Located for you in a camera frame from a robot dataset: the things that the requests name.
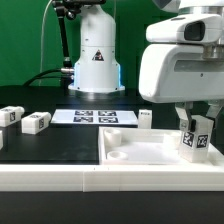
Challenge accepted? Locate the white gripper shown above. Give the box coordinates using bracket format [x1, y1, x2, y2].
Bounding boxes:
[139, 14, 224, 132]

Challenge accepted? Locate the white U-shaped fence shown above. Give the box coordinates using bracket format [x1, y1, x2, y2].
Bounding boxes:
[0, 165, 224, 192]

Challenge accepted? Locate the small white tagged block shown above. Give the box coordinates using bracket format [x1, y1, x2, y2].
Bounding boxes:
[138, 109, 152, 129]

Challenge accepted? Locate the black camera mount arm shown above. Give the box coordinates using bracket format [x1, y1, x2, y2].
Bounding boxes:
[52, 0, 106, 68]

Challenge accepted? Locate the white tag sheet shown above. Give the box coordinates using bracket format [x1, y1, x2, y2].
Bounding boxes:
[51, 109, 138, 125]

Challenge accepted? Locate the black cable bundle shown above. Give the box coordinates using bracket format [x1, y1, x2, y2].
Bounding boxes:
[22, 68, 75, 88]

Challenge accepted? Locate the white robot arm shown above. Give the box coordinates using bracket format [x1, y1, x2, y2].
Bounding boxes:
[69, 0, 224, 130]

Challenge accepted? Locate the white square table top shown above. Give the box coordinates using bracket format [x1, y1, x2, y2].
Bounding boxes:
[98, 127, 224, 166]

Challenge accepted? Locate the white cable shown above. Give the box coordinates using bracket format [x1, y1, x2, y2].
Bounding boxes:
[39, 0, 54, 86]

